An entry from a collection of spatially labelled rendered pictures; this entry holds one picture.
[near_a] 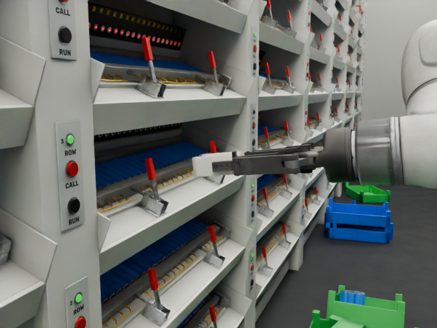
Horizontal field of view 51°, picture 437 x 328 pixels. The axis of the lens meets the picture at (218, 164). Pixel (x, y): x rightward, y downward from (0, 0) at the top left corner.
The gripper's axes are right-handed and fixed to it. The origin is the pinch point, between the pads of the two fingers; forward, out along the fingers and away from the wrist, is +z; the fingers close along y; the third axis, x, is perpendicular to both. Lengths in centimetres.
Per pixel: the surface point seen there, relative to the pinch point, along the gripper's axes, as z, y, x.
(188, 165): 16.0, 22.0, -2.4
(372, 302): -13, 86, -60
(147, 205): 13.0, -1.0, -6.0
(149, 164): 11.7, -0.6, 0.7
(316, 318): 1, 64, -55
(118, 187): 16.2, -3.9, -2.2
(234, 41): 9.8, 42.3, 24.5
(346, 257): 1, 136, -61
